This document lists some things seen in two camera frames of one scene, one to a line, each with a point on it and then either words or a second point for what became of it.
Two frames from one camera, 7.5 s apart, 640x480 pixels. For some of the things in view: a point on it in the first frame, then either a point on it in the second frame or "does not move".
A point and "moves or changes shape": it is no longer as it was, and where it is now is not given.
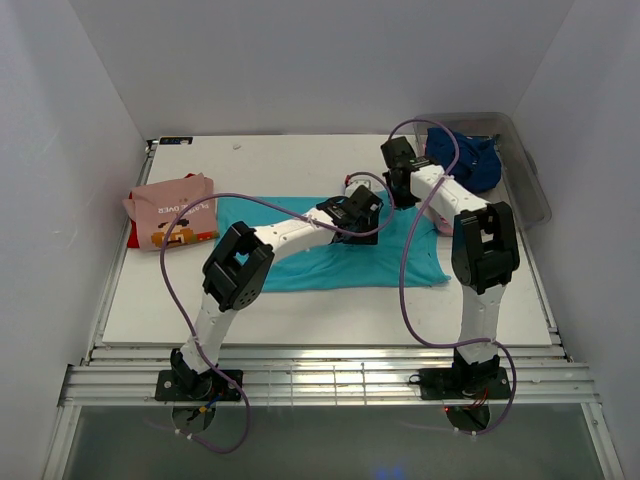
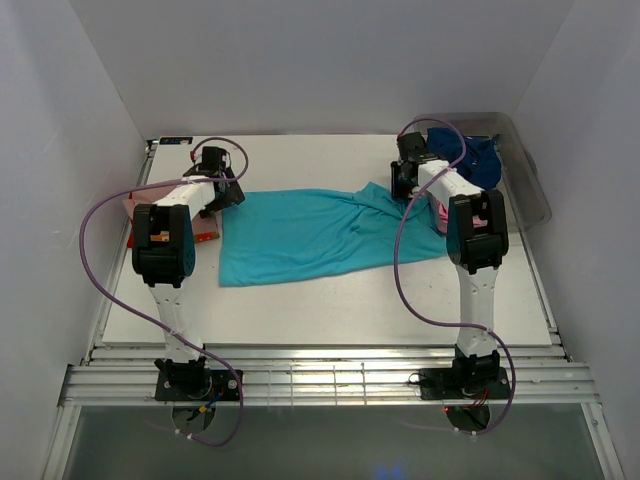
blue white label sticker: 176,140 does not move
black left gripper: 357,230 -> 228,195
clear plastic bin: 520,182 does not move
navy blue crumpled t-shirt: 478,165 does not move
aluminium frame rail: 335,375 does not move
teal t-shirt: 405,250 moves or changes shape
